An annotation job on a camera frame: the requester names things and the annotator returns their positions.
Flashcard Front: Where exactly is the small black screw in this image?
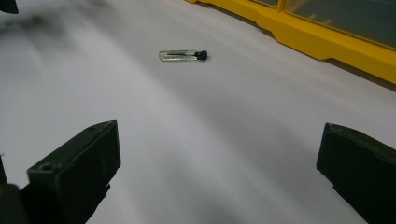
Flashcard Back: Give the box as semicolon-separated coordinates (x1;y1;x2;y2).
158;49;209;63

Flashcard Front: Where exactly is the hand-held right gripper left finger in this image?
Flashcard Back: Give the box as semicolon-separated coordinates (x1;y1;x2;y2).
19;119;122;224

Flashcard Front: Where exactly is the yellow black drawer organizer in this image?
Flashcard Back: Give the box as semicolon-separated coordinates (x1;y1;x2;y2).
186;0;396;85

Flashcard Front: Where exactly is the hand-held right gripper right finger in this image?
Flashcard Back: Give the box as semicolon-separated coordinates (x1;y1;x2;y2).
316;122;396;224

